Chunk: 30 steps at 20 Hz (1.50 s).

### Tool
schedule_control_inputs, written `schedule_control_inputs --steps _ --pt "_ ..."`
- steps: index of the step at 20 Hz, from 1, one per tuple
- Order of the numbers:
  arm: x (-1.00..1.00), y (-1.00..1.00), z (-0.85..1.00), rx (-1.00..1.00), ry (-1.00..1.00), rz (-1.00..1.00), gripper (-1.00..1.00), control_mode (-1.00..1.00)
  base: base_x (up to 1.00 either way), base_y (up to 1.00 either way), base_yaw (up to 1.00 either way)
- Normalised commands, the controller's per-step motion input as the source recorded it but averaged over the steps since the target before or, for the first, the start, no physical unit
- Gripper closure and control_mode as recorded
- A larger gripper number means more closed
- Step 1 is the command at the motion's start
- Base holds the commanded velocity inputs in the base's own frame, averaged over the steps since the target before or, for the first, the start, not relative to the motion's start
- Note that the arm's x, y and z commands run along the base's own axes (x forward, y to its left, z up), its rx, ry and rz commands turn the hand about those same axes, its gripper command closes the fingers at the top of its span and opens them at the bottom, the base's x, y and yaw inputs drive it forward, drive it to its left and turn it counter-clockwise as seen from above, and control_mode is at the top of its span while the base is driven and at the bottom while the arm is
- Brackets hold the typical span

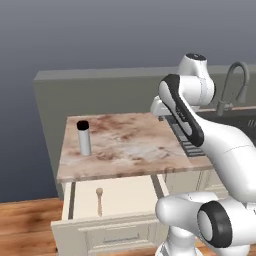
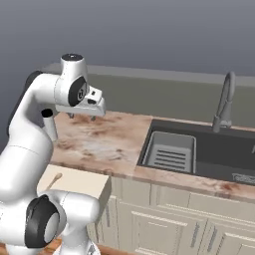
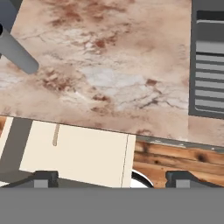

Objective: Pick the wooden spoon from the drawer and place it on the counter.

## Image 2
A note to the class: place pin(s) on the grey curved tap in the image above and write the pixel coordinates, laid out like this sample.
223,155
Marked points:
226,103

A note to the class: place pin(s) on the wide beige cupboard door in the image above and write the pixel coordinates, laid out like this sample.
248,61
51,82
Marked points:
156,232

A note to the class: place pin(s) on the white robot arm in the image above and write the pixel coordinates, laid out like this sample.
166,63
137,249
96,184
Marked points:
26,159

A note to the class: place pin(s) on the wooden spoon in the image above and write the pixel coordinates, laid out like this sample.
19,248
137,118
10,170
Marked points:
54,181

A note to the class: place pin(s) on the narrow beige cupboard door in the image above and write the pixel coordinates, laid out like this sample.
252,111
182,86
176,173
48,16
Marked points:
101,232

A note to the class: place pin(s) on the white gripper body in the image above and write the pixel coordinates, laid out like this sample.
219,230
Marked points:
83,109

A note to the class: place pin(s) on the beige open drawer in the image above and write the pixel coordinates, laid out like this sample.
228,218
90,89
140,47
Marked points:
83,182

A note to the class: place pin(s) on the grey slotted sink tray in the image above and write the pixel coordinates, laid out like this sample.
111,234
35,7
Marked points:
171,152

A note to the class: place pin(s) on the beige fixed front panel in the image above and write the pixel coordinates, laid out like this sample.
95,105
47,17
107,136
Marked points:
222,207
169,196

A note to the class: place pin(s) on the dark sink basin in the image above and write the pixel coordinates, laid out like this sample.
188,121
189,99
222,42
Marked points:
219,156

